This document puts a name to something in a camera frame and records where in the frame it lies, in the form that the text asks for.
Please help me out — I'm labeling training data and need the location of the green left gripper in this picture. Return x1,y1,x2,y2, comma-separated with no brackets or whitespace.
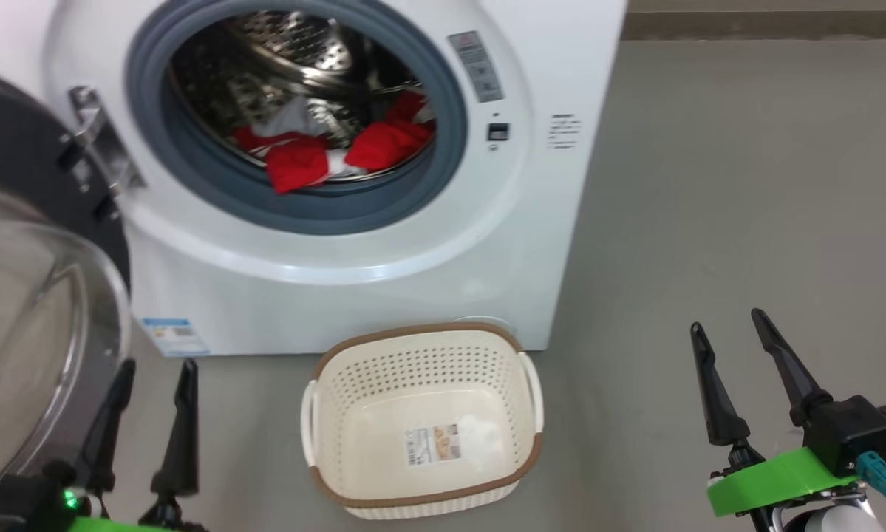
44,358,207,532

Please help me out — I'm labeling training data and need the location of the cream perforated basket brown rim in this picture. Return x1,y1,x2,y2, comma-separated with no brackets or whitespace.
301,322,545,520

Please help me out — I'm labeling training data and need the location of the paper product label sticker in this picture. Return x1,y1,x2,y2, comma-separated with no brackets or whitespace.
403,423,462,468

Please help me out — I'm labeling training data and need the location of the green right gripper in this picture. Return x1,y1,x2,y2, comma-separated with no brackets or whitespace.
690,308,862,532

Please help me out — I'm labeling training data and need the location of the teal cable connector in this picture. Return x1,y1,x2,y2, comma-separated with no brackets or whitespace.
856,451,886,522

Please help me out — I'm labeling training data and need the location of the metal door hinge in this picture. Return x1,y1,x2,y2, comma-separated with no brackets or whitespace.
68,85,146,197

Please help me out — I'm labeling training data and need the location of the round white filter cover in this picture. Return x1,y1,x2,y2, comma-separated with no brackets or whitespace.
450,316,517,335

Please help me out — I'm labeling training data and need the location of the small printed text label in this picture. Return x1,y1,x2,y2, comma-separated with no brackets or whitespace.
548,113,582,151

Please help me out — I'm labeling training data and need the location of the white front-load washing machine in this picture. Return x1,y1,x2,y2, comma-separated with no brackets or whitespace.
44,0,628,358

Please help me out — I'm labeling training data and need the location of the round black glass washer door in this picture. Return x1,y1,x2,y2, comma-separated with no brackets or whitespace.
0,65,133,511

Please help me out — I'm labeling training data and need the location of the dark wall baseboard strip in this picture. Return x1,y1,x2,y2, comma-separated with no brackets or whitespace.
620,11,886,41

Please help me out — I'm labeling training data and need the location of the blue energy label sticker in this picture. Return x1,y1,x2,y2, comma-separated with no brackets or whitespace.
140,318,211,358

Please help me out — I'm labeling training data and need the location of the red and white garment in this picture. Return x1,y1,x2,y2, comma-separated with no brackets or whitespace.
232,90,436,194

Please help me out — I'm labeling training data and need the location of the grey warning label sticker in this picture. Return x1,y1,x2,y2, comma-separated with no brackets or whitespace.
448,31,504,104

